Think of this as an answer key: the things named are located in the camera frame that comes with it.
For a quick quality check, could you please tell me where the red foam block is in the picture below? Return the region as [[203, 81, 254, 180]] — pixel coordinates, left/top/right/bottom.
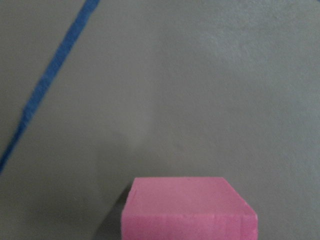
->
[[120, 177, 258, 240]]

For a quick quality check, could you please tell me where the brown paper table cover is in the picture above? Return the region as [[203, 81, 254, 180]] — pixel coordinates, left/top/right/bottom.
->
[[0, 0, 320, 240]]

